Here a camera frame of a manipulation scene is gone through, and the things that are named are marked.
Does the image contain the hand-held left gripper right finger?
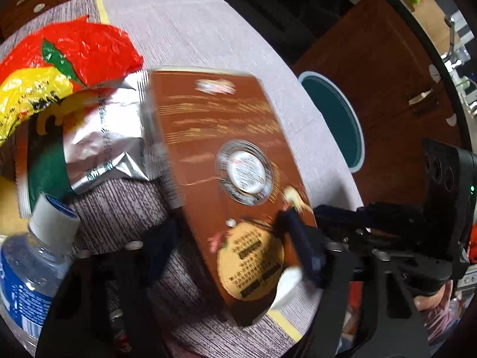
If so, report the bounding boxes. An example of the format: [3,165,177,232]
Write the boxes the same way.
[283,209,429,358]

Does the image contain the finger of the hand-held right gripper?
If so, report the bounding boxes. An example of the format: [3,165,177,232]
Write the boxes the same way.
[324,227,377,256]
[315,201,425,234]

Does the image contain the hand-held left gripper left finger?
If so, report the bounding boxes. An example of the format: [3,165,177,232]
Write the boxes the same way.
[37,218,179,358]

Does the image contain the brown cardboard box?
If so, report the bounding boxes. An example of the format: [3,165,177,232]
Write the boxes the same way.
[143,66,319,327]

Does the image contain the red yellow snack bag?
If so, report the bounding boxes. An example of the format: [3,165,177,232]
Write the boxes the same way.
[0,15,144,148]

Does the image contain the person's right hand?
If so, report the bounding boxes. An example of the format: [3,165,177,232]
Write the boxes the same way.
[414,281,454,312]

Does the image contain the silver green snack bag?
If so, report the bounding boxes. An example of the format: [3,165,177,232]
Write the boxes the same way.
[17,71,165,219]

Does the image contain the clear plastic water bottle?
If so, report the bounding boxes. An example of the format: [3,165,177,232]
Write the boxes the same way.
[0,193,80,348]

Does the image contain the brown wooden panel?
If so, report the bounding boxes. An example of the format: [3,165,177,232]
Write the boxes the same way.
[291,0,466,202]

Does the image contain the grey woven tablecloth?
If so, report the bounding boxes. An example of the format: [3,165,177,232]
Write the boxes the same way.
[0,0,364,358]

